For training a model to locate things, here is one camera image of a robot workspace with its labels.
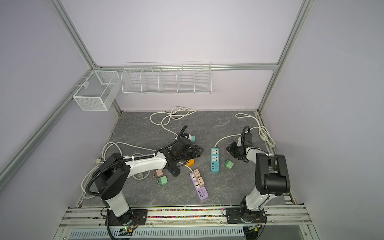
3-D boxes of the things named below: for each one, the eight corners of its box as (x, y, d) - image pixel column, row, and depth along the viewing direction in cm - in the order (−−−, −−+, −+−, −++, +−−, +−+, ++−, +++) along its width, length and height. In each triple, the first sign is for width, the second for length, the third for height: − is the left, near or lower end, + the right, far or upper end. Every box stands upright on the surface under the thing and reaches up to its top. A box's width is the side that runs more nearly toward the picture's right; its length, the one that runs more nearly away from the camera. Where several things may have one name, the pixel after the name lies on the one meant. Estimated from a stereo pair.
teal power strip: (210, 173, 90) (211, 171, 88) (211, 149, 100) (211, 147, 98) (219, 173, 90) (219, 171, 87) (218, 150, 100) (219, 147, 98)
